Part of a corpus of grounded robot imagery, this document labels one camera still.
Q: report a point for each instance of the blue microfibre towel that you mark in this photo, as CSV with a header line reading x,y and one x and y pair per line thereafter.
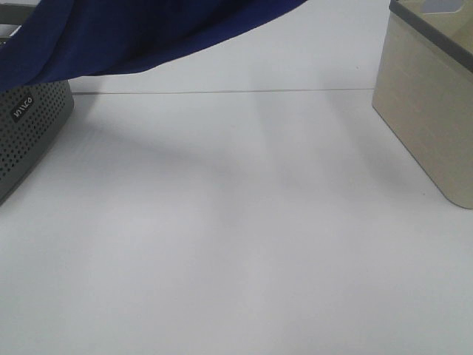
x,y
62,40

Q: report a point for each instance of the beige plastic storage bin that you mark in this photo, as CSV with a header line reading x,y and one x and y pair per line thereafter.
x,y
423,90

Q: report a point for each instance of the grey perforated plastic basket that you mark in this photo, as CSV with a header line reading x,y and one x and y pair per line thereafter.
x,y
33,108

